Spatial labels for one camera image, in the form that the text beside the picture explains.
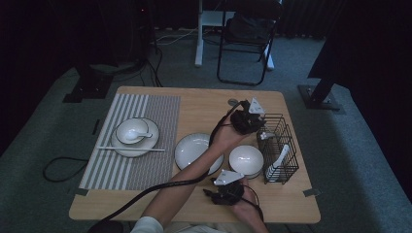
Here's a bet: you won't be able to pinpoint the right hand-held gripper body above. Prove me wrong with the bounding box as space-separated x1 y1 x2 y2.
213 169 246 206

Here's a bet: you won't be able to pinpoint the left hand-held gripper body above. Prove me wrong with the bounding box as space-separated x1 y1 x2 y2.
229 96 266 136

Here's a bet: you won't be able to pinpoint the black wire basket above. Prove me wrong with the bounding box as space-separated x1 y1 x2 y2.
257 113 300 185

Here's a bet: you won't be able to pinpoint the white plate with black rim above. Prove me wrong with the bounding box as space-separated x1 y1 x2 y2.
110 116 160 158
174 132 225 176

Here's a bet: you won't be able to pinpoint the white ceramic spoon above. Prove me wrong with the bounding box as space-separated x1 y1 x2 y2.
125 128 154 142
265 144 291 183

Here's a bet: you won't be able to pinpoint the white bowl with black rim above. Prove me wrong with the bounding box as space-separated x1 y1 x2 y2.
115 117 150 146
242 170 263 181
228 145 265 178

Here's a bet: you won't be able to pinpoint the person's right hand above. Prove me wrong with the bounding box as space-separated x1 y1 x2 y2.
230 179 264 227

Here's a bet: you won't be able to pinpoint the person's left hand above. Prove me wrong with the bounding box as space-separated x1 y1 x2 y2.
209 116 251 153

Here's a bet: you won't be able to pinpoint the person's beige pants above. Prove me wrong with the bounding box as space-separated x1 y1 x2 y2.
166 221 242 233

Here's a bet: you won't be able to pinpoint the black metal stand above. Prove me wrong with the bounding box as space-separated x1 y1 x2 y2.
296 72 342 112

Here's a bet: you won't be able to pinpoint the grey striped placemat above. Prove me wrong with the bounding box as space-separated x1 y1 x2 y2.
78 93 182 192

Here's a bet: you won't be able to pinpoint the person's white sleeve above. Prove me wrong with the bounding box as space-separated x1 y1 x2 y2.
130 216 165 233

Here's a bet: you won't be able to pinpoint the grey tape piece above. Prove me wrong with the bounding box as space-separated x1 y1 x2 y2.
302 187 323 198
67 187 89 197

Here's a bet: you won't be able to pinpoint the dark bag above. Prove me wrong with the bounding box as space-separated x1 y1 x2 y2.
227 12 276 42

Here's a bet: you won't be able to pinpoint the black folding chair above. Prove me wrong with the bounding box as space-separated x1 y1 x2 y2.
216 0 284 87

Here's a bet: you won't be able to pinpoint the black stand base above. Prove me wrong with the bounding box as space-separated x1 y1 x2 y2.
62 62 115 105

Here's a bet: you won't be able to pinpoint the right hand-held gripper cable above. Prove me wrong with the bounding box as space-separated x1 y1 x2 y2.
242 184 264 224

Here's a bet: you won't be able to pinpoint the hand-held gripper cable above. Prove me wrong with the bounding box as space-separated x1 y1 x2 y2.
88 100 243 233
242 184 264 224

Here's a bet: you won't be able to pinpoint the left hand-held gripper cable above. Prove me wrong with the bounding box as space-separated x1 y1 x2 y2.
88 100 243 233

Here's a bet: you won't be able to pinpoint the white desk frame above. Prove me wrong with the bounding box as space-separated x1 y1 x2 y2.
194 0 276 71

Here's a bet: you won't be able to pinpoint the black floor cables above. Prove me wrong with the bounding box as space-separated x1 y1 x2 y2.
113 45 164 88

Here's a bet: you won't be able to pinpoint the white floor cable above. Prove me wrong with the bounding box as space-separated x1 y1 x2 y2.
151 28 199 47

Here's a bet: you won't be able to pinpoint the black looped floor cable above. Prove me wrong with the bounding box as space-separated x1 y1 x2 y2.
43 156 90 183

